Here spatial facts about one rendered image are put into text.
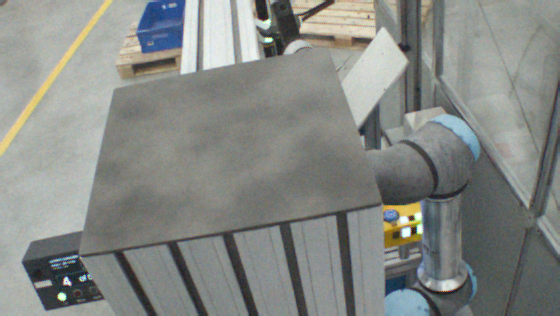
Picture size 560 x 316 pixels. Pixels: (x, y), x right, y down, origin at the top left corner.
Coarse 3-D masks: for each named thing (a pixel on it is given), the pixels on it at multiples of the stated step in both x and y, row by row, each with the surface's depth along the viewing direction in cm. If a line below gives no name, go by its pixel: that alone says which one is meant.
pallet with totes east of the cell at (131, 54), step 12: (252, 12) 495; (132, 24) 518; (132, 36) 502; (132, 48) 480; (180, 48) 464; (120, 60) 467; (132, 60) 463; (144, 60) 460; (180, 60) 461; (120, 72) 466; (132, 72) 467; (144, 72) 469; (156, 72) 468
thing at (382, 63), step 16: (368, 16) 208; (384, 32) 195; (368, 48) 201; (384, 48) 192; (368, 64) 198; (384, 64) 189; (400, 64) 181; (352, 80) 204; (368, 80) 195; (384, 80) 186; (352, 96) 200; (368, 96) 191; (352, 112) 197; (368, 112) 188
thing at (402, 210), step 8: (384, 208) 171; (392, 208) 170; (400, 208) 170; (408, 208) 169; (416, 208) 169; (400, 216) 167; (384, 224) 166; (400, 224) 165; (408, 224) 165; (416, 224) 165; (384, 232) 165; (400, 232) 166; (384, 240) 168; (392, 240) 168; (400, 240) 168; (408, 240) 169; (416, 240) 170
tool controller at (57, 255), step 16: (48, 240) 158; (64, 240) 157; (80, 240) 155; (32, 256) 152; (48, 256) 151; (64, 256) 151; (32, 272) 152; (48, 272) 153; (64, 272) 153; (80, 272) 154; (48, 288) 155; (80, 288) 156; (48, 304) 157; (64, 304) 158
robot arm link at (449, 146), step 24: (432, 120) 105; (456, 120) 103; (408, 144) 100; (432, 144) 99; (456, 144) 100; (432, 168) 98; (456, 168) 101; (432, 192) 101; (456, 192) 105; (432, 216) 111; (456, 216) 111; (432, 240) 115; (456, 240) 115; (432, 264) 120; (456, 264) 119; (432, 288) 122; (456, 288) 121; (456, 312) 127
